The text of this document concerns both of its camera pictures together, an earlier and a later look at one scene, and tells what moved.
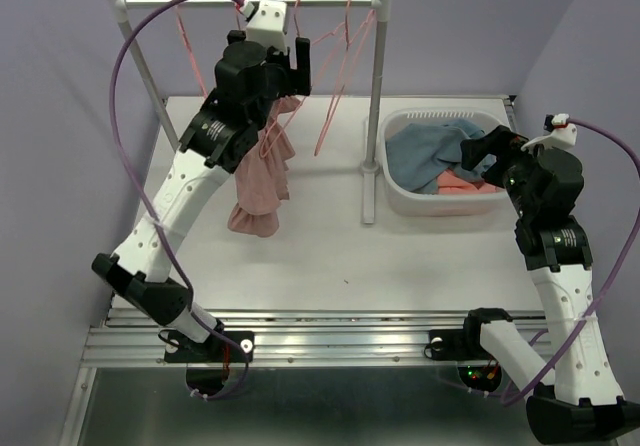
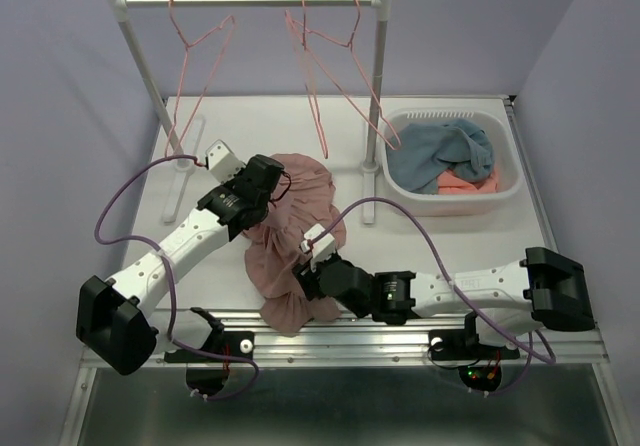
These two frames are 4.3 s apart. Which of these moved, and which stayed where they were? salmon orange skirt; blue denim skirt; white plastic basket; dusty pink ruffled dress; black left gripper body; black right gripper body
Moved: black left gripper body; black right gripper body; dusty pink ruffled dress
Stayed: salmon orange skirt; white plastic basket; blue denim skirt
